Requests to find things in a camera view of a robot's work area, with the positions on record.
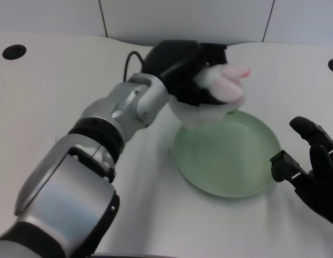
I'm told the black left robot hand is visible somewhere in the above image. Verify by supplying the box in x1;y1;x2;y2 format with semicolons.
142;39;228;106

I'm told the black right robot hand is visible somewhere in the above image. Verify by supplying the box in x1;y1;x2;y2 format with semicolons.
270;116;333;228

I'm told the white plush rabbit doll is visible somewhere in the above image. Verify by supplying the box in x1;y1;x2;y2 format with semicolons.
170;63;251;127

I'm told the green round plate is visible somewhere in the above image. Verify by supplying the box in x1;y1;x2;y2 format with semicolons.
173;110;282;199

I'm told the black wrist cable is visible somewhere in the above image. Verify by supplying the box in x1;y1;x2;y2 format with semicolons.
124;51;146;81

